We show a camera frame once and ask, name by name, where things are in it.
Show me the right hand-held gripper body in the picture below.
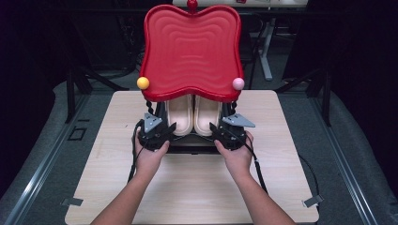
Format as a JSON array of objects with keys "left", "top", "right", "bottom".
[{"left": 217, "top": 112, "right": 256, "bottom": 152}]

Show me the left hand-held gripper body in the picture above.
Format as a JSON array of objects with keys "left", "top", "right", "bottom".
[{"left": 137, "top": 112, "right": 173, "bottom": 153}]

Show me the cream clog shoe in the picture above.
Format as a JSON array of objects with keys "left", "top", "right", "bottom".
[
  {"left": 193, "top": 95, "right": 222, "bottom": 138},
  {"left": 165, "top": 94, "right": 194, "bottom": 137}
]

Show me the red and black shoe rack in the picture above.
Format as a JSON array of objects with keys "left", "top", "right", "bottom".
[{"left": 136, "top": 0, "right": 246, "bottom": 156}]

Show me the person's right hand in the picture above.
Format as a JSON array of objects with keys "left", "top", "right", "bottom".
[{"left": 214, "top": 130, "right": 254, "bottom": 182}]

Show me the person's left hand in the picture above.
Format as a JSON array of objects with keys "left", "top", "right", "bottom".
[{"left": 134, "top": 137, "right": 171, "bottom": 184}]

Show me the black metal stand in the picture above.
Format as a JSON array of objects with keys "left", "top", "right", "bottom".
[
  {"left": 64, "top": 60, "right": 130, "bottom": 125},
  {"left": 275, "top": 67, "right": 333, "bottom": 128}
]

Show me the white desk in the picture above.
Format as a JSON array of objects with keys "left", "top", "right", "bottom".
[{"left": 172, "top": 0, "right": 311, "bottom": 83}]

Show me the grey tape piece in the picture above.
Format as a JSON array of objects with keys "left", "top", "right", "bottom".
[
  {"left": 301, "top": 194, "right": 325, "bottom": 209},
  {"left": 60, "top": 197, "right": 84, "bottom": 207}
]

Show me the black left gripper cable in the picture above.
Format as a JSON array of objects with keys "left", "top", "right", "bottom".
[{"left": 127, "top": 120, "right": 145, "bottom": 184}]

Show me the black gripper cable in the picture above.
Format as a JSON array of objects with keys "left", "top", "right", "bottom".
[
  {"left": 127, "top": 120, "right": 145, "bottom": 184},
  {"left": 224, "top": 127, "right": 321, "bottom": 207}
]

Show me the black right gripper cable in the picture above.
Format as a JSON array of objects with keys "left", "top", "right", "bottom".
[{"left": 224, "top": 127, "right": 321, "bottom": 207}]

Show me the grey metal floor rail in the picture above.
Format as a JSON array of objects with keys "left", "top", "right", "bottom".
[
  {"left": 0, "top": 93, "right": 92, "bottom": 225},
  {"left": 309, "top": 93, "right": 380, "bottom": 225}
]

